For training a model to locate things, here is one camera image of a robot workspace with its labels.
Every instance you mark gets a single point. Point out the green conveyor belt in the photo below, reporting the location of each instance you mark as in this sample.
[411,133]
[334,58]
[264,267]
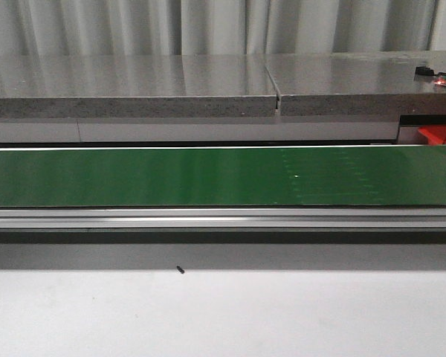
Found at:
[220,177]

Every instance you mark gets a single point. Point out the red plate tray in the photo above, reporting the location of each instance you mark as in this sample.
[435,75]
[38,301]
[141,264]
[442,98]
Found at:
[434,134]

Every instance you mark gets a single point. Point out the grey stone counter slab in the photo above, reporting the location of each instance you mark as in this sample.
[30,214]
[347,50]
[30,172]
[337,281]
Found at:
[106,86]

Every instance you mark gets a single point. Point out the black connector plug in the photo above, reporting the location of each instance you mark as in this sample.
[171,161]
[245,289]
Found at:
[424,71]

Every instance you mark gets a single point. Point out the grey pleated curtain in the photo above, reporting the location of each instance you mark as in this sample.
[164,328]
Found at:
[40,28]

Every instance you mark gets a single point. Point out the aluminium conveyor side rail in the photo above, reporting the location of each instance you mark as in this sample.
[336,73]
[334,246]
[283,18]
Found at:
[238,219]

